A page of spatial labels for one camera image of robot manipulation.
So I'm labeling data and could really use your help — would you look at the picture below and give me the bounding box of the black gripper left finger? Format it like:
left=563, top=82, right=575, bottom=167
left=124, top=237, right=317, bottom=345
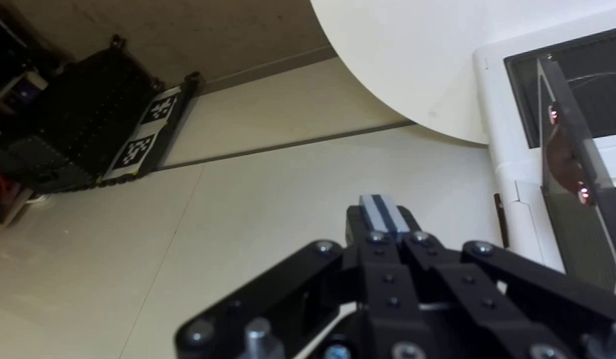
left=176, top=193, right=395, bottom=359

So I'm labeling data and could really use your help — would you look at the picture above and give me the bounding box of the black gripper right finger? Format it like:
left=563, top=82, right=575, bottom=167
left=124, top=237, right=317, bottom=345
left=379, top=193, right=616, bottom=359

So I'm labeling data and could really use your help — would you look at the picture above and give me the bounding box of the white stacked plastic cabinet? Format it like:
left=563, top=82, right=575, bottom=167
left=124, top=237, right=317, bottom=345
left=473, top=6, right=616, bottom=297

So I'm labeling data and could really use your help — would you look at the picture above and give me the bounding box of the board with printed tags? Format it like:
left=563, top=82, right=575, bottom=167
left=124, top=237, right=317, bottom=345
left=96, top=82, right=194, bottom=185

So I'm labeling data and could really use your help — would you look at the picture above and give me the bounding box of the black equipment case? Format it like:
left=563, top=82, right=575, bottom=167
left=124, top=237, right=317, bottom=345
left=0, top=38, right=204, bottom=195

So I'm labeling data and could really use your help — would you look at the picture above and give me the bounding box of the wooden storage shelf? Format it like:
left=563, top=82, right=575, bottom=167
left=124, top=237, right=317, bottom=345
left=0, top=0, right=64, bottom=227

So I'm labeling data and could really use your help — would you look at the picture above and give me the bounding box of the brown cabinet side handle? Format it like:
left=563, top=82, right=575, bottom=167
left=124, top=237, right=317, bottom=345
left=493, top=191, right=509, bottom=249

